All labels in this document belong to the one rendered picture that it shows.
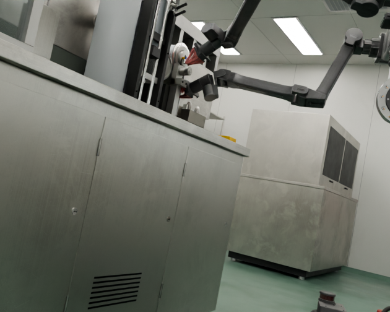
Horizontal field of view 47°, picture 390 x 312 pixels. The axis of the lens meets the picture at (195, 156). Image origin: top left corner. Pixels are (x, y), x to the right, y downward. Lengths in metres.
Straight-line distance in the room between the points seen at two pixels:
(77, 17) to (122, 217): 1.00
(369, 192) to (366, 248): 0.72
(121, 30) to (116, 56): 0.11
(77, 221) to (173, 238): 0.53
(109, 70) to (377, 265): 4.96
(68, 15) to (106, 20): 0.17
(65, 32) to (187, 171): 0.81
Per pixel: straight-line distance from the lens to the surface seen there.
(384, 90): 1.86
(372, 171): 6.32
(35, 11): 1.28
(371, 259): 6.27
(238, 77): 2.09
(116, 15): 2.01
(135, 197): 1.55
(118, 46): 1.94
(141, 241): 1.63
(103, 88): 1.35
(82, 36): 2.15
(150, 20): 1.78
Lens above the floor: 0.64
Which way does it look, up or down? 4 degrees up
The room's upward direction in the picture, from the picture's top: 11 degrees clockwise
